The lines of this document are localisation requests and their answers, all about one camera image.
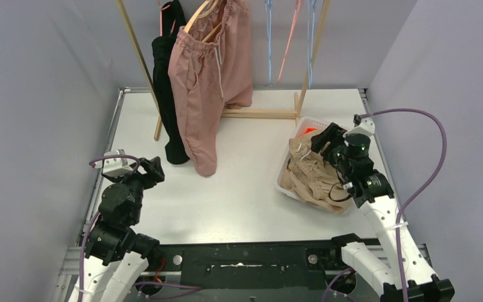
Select orange shorts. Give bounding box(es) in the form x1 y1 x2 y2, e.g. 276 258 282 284
298 127 318 137

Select beige shorts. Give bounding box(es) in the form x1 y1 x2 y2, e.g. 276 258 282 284
279 132 353 215

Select pink shorts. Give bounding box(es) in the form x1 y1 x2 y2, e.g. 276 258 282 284
168 1 253 177

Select light blue wire hanger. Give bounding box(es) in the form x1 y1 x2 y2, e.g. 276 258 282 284
307 0 318 89

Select pink hanger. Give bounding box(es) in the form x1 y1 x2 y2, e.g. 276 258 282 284
157 1 176 36
277 0 303 83

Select wooden hanger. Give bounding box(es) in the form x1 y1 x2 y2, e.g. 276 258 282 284
184 0 225 43

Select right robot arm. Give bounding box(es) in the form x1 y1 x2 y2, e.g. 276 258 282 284
311 123 455 301

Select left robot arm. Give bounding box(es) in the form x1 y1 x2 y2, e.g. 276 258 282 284
69 153 165 301

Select black shorts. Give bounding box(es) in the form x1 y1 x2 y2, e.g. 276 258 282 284
152 1 189 165

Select pink hanger on black shorts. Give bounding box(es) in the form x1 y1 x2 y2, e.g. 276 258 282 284
157 1 176 36

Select white plastic basket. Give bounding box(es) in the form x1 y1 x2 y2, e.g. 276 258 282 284
274 116 359 213

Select wooden clothes rack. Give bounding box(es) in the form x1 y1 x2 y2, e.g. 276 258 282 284
114 0 332 142

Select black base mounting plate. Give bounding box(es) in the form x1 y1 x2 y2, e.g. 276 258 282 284
135 238 392 293

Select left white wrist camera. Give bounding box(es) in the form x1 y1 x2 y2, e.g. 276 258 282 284
88 149 139 177

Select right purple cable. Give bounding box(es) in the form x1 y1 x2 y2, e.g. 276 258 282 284
356 108 448 302

